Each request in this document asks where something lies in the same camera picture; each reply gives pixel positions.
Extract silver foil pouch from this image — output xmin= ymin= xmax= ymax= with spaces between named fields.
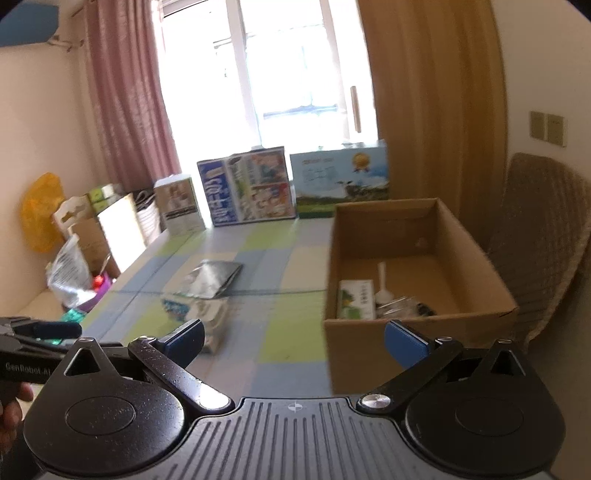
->
xmin=175 ymin=260 xmax=242 ymax=300

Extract beige plastic spoon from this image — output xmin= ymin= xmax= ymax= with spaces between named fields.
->
xmin=375 ymin=261 xmax=394 ymax=306

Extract wooden door panel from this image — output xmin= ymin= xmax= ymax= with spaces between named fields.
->
xmin=359 ymin=0 xmax=508 ymax=246

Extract brown cardboard carton with handle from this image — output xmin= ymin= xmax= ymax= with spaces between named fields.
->
xmin=53 ymin=196 xmax=120 ymax=279

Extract person left hand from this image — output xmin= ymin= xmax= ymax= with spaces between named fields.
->
xmin=1 ymin=382 xmax=34 ymax=454

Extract blue milk carton box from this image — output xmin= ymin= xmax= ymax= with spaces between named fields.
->
xmin=197 ymin=147 xmax=296 ymax=227

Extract green pasture milk box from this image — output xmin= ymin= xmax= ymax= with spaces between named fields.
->
xmin=290 ymin=140 xmax=390 ymax=218

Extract woven brown chair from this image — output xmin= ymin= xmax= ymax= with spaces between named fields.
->
xmin=488 ymin=153 xmax=590 ymax=347

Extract checkered tablecloth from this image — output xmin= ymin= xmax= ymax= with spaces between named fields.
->
xmin=83 ymin=219 xmax=332 ymax=400

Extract green tall box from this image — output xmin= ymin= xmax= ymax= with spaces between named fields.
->
xmin=338 ymin=280 xmax=376 ymax=320

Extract clear plastic bag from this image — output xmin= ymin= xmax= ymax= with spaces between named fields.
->
xmin=45 ymin=234 xmax=95 ymax=309

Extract pink curtain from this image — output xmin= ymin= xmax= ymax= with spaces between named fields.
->
xmin=84 ymin=1 xmax=180 ymax=191

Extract blue dental floss box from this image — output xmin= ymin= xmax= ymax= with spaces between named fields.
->
xmin=160 ymin=295 xmax=212 ymax=323

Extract white power adapter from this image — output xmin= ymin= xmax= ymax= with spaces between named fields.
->
xmin=197 ymin=298 xmax=228 ymax=333

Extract white paper bag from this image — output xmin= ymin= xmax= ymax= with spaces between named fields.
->
xmin=97 ymin=194 xmax=146 ymax=273

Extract brown cardboard box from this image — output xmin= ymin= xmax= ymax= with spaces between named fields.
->
xmin=322 ymin=199 xmax=518 ymax=395

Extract white product box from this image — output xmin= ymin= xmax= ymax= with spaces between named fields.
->
xmin=153 ymin=174 xmax=205 ymax=236

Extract yellow plastic bag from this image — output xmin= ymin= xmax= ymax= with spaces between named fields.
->
xmin=20 ymin=172 xmax=65 ymax=254

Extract wall power sockets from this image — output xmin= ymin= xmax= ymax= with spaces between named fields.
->
xmin=529 ymin=111 xmax=567 ymax=148

